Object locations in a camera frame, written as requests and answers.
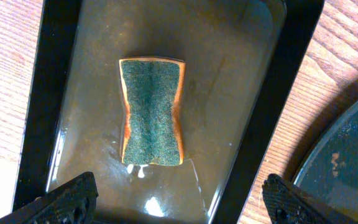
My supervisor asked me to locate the green orange sponge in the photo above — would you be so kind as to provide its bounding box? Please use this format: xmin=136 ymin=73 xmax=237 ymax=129
xmin=119 ymin=57 xmax=185 ymax=166

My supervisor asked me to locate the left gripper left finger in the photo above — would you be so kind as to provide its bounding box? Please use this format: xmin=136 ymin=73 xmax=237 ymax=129
xmin=0 ymin=172 xmax=98 ymax=224

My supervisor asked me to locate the black rectangular water tray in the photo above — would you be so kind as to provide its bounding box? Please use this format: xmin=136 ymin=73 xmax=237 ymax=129
xmin=12 ymin=0 xmax=324 ymax=223

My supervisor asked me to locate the round black tray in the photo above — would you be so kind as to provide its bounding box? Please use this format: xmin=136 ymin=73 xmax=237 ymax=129
xmin=293 ymin=101 xmax=358 ymax=221

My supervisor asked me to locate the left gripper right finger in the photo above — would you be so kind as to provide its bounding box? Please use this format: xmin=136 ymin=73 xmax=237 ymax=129
xmin=262 ymin=174 xmax=358 ymax=224

